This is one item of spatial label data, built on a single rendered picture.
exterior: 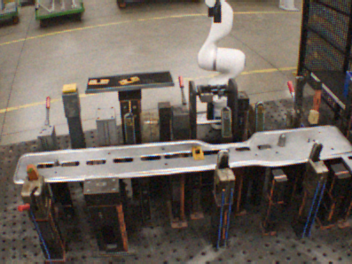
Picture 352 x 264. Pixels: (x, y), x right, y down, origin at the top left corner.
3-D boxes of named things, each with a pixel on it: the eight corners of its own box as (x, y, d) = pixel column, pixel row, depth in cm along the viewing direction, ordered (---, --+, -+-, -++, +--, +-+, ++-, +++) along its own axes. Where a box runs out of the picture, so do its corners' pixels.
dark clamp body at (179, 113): (171, 193, 169) (168, 118, 149) (168, 175, 180) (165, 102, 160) (195, 191, 170) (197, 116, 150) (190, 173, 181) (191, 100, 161)
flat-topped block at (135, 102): (126, 174, 181) (117, 88, 157) (125, 164, 187) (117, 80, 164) (146, 173, 182) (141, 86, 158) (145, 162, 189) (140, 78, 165)
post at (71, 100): (75, 177, 178) (60, 96, 155) (76, 167, 185) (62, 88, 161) (90, 176, 179) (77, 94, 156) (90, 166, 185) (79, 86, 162)
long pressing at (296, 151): (10, 189, 126) (9, 186, 125) (20, 154, 145) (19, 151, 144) (358, 154, 141) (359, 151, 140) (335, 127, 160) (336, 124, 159)
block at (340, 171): (319, 231, 144) (336, 181, 129) (310, 214, 153) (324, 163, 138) (337, 227, 145) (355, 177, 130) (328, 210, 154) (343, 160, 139)
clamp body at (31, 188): (43, 267, 131) (15, 199, 111) (46, 240, 143) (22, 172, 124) (68, 267, 132) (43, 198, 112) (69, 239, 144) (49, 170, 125)
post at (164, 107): (161, 185, 174) (159, 107, 152) (160, 179, 178) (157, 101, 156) (173, 184, 174) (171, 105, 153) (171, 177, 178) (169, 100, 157)
